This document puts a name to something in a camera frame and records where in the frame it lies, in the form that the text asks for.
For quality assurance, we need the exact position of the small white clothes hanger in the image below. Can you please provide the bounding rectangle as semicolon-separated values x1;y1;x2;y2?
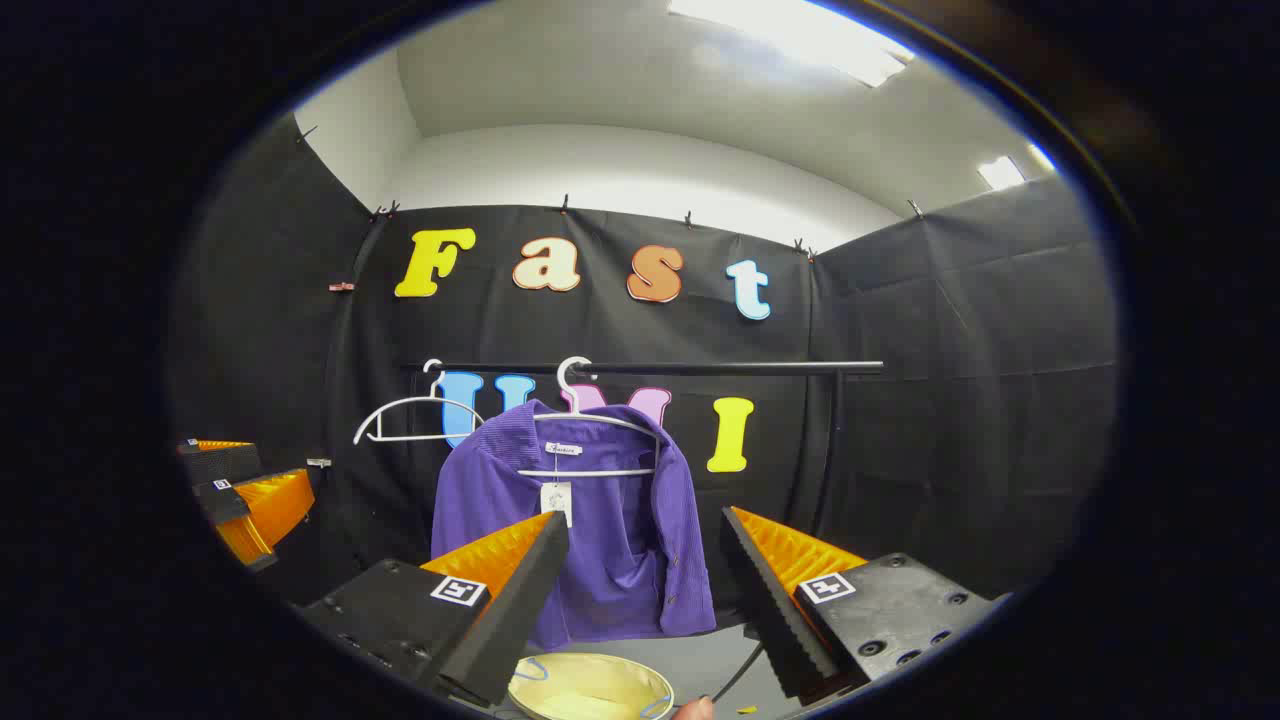
353;360;488;446

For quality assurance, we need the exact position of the large white clothes hanger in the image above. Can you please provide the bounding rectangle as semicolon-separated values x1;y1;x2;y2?
517;356;666;479

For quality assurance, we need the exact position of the black clothes rack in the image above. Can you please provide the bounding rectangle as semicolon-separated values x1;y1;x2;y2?
400;358;886;701

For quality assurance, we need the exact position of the purple corduroy shirt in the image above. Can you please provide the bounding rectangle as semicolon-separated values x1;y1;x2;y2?
430;400;718;651

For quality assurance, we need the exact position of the beige laundry hamper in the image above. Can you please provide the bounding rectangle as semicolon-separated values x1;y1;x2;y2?
507;652;676;720

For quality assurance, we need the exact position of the row of black backdrop clips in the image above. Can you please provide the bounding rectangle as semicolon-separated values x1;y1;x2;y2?
295;125;926;263

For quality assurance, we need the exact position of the large ceiling light panel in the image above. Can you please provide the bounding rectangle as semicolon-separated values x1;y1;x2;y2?
668;0;916;89

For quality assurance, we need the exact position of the black backdrop cloth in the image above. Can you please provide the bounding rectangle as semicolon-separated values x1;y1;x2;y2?
170;110;1121;641

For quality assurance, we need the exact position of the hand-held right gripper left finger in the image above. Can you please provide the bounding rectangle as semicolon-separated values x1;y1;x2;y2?
300;510;571;709

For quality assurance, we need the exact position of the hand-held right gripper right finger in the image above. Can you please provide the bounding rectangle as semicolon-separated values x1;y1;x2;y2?
720;505;1006;701

